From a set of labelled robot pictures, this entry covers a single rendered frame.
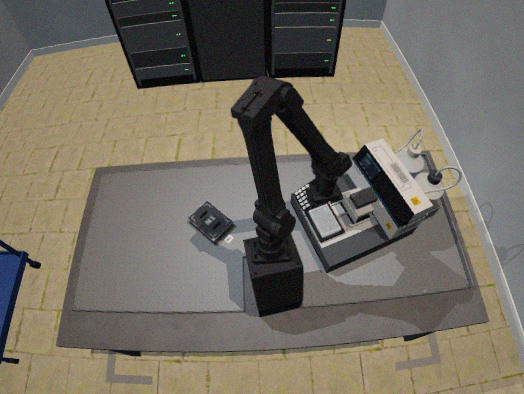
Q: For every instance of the clear bottle with grey cap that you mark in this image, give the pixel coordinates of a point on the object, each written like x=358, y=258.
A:
x=414, y=166

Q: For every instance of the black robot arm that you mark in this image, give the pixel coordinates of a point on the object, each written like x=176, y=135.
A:
x=269, y=96

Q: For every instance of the white multiwell plate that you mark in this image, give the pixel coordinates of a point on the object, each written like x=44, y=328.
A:
x=324, y=220

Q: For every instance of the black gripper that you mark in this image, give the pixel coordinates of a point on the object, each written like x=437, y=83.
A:
x=327, y=194

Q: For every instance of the clear plastic bottle with black cap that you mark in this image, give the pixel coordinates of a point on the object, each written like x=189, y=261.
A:
x=429, y=181

